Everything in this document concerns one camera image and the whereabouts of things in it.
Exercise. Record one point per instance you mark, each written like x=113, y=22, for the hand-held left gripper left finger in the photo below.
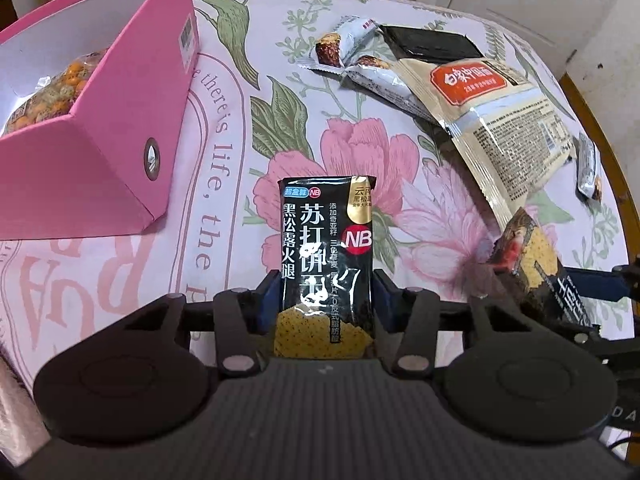
x=272, y=287

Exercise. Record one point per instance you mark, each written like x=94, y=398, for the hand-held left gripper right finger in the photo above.
x=382, y=287

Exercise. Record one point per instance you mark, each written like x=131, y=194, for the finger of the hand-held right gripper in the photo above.
x=617, y=342
x=609, y=285

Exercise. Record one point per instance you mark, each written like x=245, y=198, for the black cracker packet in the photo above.
x=535, y=255
x=325, y=260

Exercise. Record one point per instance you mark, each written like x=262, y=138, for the pink cardboard box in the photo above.
x=100, y=170

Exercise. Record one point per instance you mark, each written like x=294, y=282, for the clear bag of coated nuts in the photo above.
x=55, y=90

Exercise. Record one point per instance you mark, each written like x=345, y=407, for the white snack bar packet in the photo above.
x=588, y=170
x=340, y=42
x=380, y=80

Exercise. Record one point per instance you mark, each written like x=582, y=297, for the beige noodle packet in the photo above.
x=500, y=125

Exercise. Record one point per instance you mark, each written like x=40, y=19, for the black flat pouch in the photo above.
x=430, y=42

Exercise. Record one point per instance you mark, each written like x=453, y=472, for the pink fuzzy blanket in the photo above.
x=17, y=410

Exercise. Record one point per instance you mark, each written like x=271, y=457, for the wooden nightstand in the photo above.
x=6, y=7

